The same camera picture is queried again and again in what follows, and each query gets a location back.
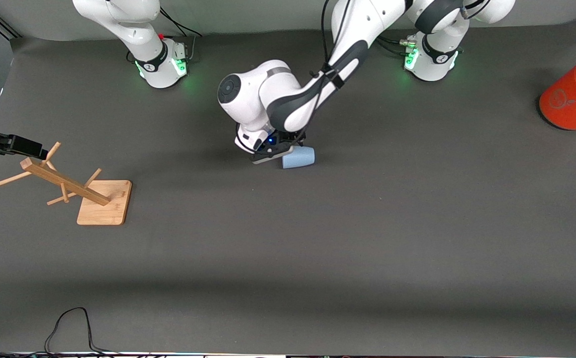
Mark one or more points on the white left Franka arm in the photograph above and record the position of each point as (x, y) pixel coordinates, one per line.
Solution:
(357, 20)

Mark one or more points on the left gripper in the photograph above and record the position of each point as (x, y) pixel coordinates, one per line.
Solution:
(292, 138)

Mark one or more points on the wooden mug rack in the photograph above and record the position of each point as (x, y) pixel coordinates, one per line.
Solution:
(104, 204)

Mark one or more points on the light blue cup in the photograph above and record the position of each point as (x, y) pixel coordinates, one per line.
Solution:
(300, 158)

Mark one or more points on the orange cylindrical can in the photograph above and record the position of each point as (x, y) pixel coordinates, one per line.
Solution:
(571, 99)

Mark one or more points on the dark grey table mat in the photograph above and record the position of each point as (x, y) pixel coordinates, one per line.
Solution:
(318, 238)

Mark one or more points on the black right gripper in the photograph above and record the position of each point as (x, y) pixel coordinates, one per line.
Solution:
(0, 142)

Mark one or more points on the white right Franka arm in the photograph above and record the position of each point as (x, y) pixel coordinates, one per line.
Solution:
(134, 25)

